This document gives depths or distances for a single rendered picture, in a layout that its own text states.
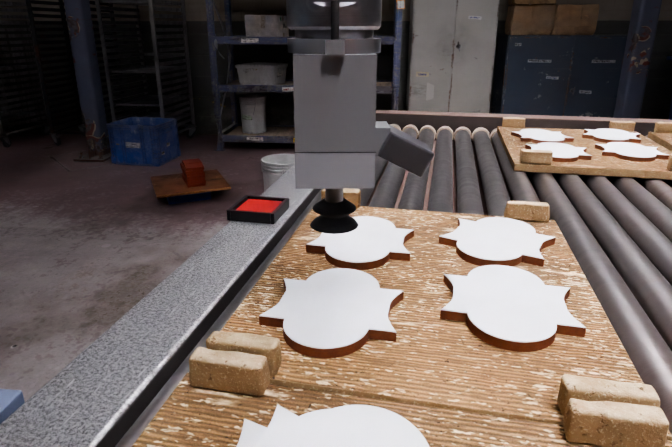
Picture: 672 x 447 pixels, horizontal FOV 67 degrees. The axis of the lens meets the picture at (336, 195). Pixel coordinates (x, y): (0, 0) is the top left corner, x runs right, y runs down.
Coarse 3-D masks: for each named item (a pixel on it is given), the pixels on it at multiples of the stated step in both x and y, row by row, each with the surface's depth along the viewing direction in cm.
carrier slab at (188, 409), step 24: (168, 408) 36; (192, 408) 36; (216, 408) 36; (240, 408) 36; (264, 408) 36; (288, 408) 36; (312, 408) 36; (384, 408) 36; (408, 408) 36; (432, 408) 36; (144, 432) 34; (168, 432) 34; (192, 432) 34; (216, 432) 34; (240, 432) 34; (432, 432) 34; (456, 432) 34; (480, 432) 34; (504, 432) 34; (528, 432) 34; (552, 432) 34
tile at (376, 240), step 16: (368, 224) 67; (384, 224) 67; (320, 240) 62; (336, 240) 62; (352, 240) 62; (368, 240) 62; (384, 240) 62; (400, 240) 62; (336, 256) 58; (352, 256) 58; (368, 256) 58; (384, 256) 58; (400, 256) 59
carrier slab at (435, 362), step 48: (288, 240) 65; (432, 240) 65; (384, 288) 53; (432, 288) 53; (576, 288) 53; (432, 336) 45; (576, 336) 45; (288, 384) 39; (336, 384) 39; (384, 384) 39; (432, 384) 39; (480, 384) 39; (528, 384) 39
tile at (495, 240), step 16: (464, 224) 67; (480, 224) 67; (496, 224) 67; (512, 224) 67; (528, 224) 67; (448, 240) 63; (464, 240) 62; (480, 240) 62; (496, 240) 62; (512, 240) 62; (528, 240) 62; (544, 240) 62; (464, 256) 59; (480, 256) 58; (496, 256) 58; (512, 256) 58; (528, 256) 58
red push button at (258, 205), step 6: (246, 204) 80; (252, 204) 80; (258, 204) 80; (264, 204) 80; (270, 204) 80; (276, 204) 80; (246, 210) 77; (252, 210) 77; (258, 210) 77; (264, 210) 77; (270, 210) 77
